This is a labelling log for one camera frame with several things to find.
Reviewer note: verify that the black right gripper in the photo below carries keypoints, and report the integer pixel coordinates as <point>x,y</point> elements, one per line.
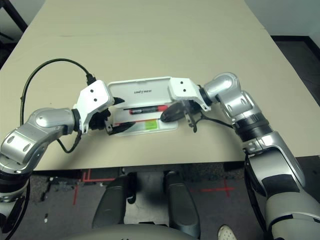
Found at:
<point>192,106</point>

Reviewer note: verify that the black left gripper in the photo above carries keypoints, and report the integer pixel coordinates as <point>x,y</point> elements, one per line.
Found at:
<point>97,121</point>

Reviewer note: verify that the black marker with red cap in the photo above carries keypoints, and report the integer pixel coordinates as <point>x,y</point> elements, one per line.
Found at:
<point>145,110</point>

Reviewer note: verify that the white plastic pencil case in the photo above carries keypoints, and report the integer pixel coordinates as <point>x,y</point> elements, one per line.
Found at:
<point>140,91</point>

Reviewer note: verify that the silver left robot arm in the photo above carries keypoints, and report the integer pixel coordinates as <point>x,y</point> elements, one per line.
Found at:
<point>47,120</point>

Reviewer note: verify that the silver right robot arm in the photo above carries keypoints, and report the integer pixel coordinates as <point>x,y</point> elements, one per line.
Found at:
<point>225,86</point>

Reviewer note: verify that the grey robot left leg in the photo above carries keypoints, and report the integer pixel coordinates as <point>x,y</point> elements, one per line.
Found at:
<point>110,203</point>

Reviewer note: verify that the grey robot leg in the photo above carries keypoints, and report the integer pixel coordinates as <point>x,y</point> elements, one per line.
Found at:
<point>180,203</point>
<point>110,203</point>

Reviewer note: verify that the grey robot right leg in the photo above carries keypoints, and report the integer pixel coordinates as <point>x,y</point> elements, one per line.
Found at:
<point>180,203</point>

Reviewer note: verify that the red floor tape cross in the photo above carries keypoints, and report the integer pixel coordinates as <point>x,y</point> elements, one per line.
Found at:
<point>226,190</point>

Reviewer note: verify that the grey robot torso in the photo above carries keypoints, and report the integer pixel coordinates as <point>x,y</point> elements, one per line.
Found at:
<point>125,233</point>

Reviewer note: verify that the small white floor scrap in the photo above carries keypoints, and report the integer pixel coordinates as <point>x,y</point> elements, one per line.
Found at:
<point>46,218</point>

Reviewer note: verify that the white bystander shoe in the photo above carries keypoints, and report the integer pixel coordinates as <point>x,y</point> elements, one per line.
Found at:
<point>227,233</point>

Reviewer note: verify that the beige side table black legs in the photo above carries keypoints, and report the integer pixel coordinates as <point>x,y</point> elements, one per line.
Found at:
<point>15,13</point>

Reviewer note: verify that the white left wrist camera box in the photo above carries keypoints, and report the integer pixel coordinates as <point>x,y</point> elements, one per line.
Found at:
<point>95,96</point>

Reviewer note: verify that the dark metal table frame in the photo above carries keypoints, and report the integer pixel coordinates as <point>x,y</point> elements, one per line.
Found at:
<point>150,172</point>

